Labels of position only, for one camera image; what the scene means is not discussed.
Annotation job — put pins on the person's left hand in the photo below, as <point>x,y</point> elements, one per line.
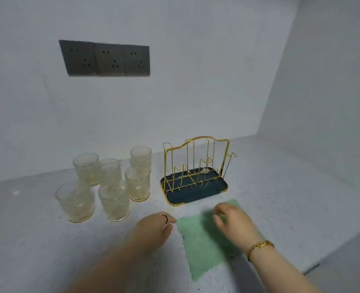
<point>152,230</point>

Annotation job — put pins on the person's right hand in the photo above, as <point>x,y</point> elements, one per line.
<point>236,224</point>

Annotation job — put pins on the green cloth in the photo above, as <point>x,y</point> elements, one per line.
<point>204,250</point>

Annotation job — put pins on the cluster of embossed glasses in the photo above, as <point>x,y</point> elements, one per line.
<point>76,204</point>

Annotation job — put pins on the person's left forearm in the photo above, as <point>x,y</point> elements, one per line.
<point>106,271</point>

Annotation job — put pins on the person's right forearm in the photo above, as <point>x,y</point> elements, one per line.
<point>277,274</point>

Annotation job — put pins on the small clear round piece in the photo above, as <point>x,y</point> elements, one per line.
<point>205,171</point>

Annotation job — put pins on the black frame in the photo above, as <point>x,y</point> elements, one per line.
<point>311,268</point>

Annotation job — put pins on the grey wall socket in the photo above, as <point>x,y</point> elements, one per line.
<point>77,57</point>
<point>137,61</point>
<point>110,60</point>

